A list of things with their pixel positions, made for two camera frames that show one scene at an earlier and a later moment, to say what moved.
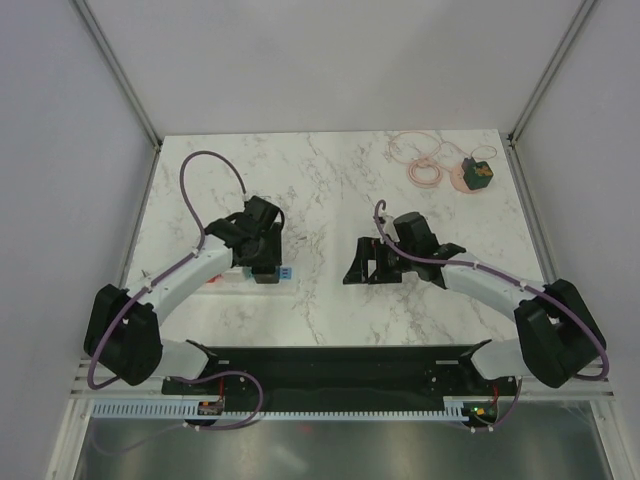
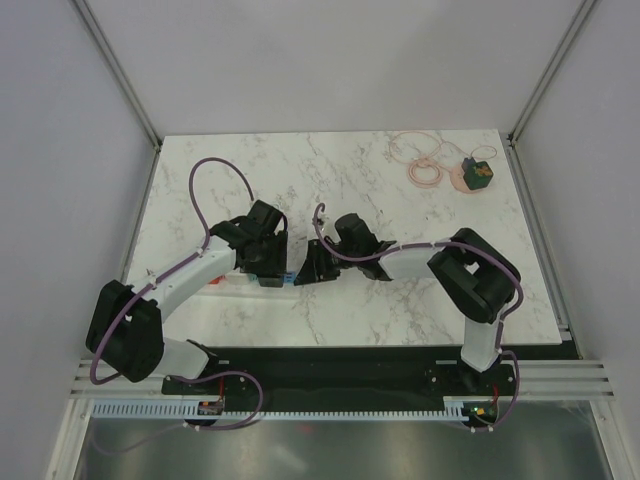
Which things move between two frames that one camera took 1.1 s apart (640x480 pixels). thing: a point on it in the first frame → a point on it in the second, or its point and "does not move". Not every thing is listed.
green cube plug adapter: x=476 y=174 does not move
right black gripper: x=369 y=248 → x=315 y=268
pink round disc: x=458 y=181 does not move
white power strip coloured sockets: x=242 y=277 does not move
